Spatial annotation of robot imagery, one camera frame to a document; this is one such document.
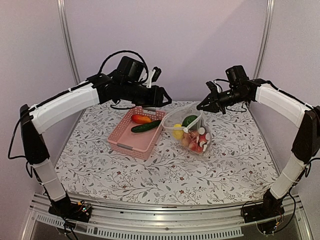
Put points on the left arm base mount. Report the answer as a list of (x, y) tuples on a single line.
[(72, 210)]

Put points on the left aluminium frame post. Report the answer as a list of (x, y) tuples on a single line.
[(67, 40)]

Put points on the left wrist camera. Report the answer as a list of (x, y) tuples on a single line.
[(130, 70)]

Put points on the aluminium frame post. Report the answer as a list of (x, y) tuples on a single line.
[(67, 40), (265, 38)]

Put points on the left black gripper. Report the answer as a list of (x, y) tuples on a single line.
[(156, 98)]

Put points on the pink plastic basket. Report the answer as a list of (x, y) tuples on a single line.
[(138, 145)]

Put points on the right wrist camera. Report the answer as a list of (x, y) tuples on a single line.
[(236, 77)]

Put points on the floral patterned table mat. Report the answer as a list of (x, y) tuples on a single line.
[(238, 168)]

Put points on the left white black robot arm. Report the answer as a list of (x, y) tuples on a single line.
[(95, 90)]

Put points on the yellow toy pepper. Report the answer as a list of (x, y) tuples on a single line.
[(178, 133)]

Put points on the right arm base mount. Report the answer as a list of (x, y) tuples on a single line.
[(262, 212)]

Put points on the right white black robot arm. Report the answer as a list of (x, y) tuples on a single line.
[(306, 118)]

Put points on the red toy pepper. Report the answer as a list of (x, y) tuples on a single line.
[(195, 148)]

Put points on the green toy pepper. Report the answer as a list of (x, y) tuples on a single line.
[(188, 120)]

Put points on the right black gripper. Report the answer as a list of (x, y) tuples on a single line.
[(211, 99)]

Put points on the green toy cucumber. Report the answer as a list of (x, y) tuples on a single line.
[(146, 127)]

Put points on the right aluminium frame post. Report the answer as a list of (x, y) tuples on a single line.
[(265, 38)]

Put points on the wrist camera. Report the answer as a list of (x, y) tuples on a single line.
[(236, 77), (130, 70)]

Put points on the front aluminium rail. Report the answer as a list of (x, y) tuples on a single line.
[(121, 220)]

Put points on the clear zip top bag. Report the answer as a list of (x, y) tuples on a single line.
[(177, 116)]

